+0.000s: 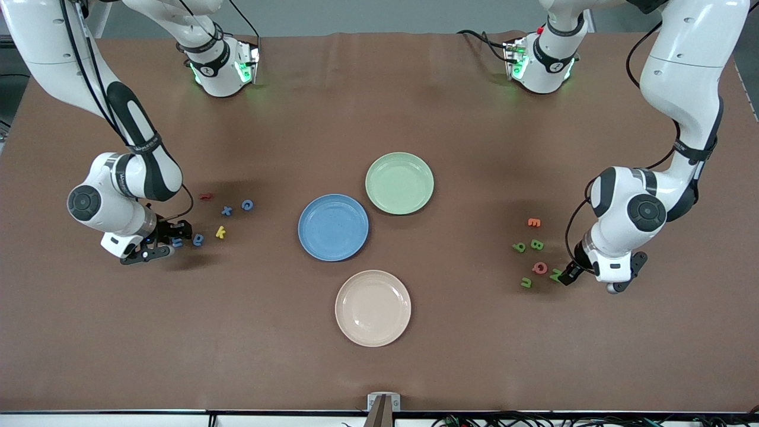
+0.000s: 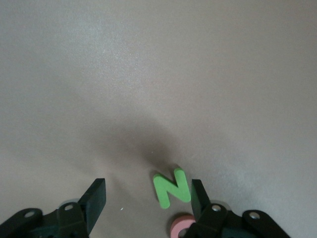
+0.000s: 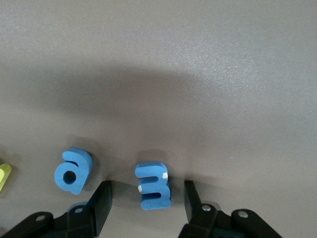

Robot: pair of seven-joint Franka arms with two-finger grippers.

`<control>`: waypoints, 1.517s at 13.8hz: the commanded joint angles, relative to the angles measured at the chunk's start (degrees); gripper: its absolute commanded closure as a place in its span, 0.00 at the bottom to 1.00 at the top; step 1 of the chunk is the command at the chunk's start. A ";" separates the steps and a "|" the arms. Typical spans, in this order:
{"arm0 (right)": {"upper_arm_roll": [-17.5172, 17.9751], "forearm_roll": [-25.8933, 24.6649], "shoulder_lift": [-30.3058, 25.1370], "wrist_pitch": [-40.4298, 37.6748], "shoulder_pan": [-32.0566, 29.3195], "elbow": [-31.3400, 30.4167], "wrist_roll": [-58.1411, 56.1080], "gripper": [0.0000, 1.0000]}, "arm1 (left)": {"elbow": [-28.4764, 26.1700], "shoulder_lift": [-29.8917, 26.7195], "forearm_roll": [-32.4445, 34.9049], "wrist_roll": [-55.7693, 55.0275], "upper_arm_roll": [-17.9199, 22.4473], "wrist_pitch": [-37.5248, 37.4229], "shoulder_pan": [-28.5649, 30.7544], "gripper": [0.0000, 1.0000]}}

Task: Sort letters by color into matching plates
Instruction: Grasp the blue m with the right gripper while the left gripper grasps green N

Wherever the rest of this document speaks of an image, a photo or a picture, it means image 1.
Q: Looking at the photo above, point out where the blue plate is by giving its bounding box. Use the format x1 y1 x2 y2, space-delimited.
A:
298 194 369 262

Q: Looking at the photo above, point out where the green plate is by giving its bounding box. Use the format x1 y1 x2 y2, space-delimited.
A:
365 152 435 215

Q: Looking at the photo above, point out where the beige plate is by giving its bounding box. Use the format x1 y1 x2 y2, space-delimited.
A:
334 270 412 348

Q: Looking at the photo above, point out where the brown table cover mat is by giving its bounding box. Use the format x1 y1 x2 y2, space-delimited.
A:
0 31 759 413

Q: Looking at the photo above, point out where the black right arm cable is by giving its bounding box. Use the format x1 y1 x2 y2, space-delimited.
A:
59 0 195 225

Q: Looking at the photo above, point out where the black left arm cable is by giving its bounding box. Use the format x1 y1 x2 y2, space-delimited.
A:
565 18 683 270

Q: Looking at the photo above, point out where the tangled black cable bunch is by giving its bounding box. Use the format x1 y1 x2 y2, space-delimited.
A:
432 411 759 427

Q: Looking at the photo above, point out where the grey metal bracket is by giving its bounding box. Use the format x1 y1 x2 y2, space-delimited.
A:
367 393 401 413

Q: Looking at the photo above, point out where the dark metal post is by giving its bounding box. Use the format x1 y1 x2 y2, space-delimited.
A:
363 396 394 427

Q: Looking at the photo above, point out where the black arm base cable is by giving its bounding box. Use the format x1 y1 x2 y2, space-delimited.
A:
457 28 512 65

